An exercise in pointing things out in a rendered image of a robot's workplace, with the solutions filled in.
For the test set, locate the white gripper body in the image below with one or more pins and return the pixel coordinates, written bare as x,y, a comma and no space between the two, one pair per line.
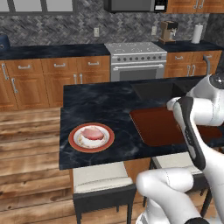
172,103

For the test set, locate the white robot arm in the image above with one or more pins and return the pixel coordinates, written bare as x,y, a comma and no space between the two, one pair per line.
163,186

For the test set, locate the red-brown tray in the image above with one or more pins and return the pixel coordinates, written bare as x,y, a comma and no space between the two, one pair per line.
154,128

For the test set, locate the pink steak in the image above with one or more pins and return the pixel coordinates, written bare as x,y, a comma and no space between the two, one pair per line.
92,133

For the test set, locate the red-rimmed white plate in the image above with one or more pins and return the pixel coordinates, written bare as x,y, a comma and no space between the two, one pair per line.
76,143

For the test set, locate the dark island sink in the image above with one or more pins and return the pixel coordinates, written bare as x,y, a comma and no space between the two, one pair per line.
157,90

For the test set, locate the short wooden base cupboard run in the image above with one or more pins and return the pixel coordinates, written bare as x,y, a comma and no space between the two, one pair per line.
186,62

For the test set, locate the grey sink tap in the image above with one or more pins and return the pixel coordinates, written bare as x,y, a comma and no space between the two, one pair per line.
207,62

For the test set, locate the stainless steel stove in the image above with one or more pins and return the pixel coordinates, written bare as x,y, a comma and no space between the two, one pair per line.
135,61

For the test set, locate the black stool with cream seat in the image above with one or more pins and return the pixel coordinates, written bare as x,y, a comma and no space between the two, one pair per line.
102,178
172,160

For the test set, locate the brown coffee machine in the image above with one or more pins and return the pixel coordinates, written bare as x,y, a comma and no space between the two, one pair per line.
167,32

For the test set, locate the white paper towel roll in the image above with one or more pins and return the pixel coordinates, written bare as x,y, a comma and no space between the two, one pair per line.
197,34

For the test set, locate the black microwave oven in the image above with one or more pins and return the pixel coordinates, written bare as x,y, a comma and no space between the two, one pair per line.
131,5

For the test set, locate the long wooden base cupboard run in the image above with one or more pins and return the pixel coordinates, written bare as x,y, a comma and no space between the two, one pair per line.
55,81

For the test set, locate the grey-framed window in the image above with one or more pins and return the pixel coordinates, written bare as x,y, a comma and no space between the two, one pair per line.
38,5

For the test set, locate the dark blue toaster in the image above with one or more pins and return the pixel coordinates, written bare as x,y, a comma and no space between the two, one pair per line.
4,41

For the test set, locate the white wall socket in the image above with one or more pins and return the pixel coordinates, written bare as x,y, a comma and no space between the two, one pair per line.
154,30
96,32

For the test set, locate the wooden wall cupboards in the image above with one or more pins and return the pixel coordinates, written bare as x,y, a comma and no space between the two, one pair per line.
186,5

